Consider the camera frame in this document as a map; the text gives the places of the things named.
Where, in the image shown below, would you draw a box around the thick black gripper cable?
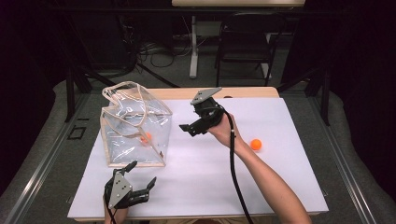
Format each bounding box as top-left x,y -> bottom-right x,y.
218,105 -> 255,224

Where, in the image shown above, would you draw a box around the metal floor rail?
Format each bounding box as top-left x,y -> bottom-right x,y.
4,92 -> 92,224
311,92 -> 378,224

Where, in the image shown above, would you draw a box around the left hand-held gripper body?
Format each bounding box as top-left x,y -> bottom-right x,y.
104,170 -> 151,210

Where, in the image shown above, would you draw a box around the clear plastic bag beige trim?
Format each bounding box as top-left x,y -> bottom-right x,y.
100,81 -> 174,168

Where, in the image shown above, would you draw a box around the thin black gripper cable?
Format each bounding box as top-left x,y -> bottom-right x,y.
105,199 -> 118,224

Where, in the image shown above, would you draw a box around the white desk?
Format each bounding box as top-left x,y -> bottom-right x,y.
171,0 -> 306,79

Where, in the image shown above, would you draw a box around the cables on floor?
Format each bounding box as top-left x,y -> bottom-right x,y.
136,40 -> 191,68

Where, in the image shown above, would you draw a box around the person's left hand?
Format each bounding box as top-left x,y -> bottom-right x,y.
104,204 -> 129,224

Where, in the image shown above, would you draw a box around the black metal stand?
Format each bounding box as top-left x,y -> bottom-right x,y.
276,68 -> 332,126
64,64 -> 94,123

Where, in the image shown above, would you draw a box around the white table mat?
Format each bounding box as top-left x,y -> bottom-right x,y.
67,97 -> 330,219

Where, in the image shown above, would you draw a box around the black chair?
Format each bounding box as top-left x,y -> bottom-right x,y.
214,12 -> 288,88

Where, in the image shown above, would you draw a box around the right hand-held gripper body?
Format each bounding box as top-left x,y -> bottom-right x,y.
190,87 -> 225,135

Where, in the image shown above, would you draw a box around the person's right hand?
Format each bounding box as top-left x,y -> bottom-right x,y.
207,113 -> 247,153

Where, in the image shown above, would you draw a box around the black floor outlet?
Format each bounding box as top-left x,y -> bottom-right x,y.
67,125 -> 87,140

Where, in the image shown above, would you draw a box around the wooden table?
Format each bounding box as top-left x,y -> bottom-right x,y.
74,87 -> 321,222

